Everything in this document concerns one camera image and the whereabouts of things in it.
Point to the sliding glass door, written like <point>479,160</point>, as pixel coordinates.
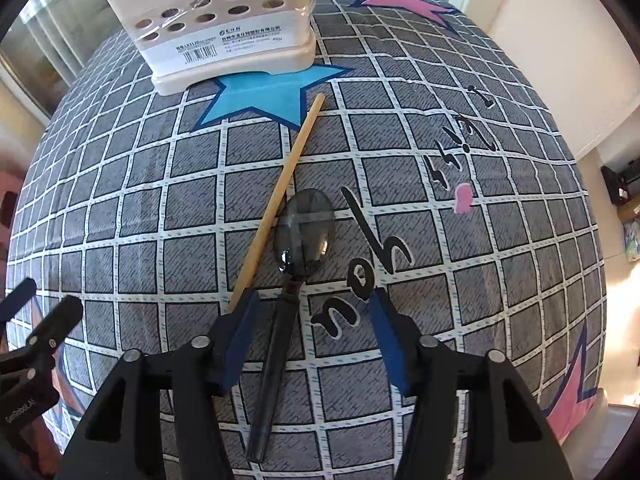
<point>50,55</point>

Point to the beige plastic utensil holder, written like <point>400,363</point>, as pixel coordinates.
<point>240,35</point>

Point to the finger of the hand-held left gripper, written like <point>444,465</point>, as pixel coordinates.
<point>15,296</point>
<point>57,317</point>

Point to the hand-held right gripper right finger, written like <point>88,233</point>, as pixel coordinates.
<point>392,345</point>

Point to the long bamboo chopstick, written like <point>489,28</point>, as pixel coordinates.
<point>285,180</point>

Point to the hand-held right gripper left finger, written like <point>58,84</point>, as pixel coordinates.
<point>236,340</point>

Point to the grey checked star-print tablecloth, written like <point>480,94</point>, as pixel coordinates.
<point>450,260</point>

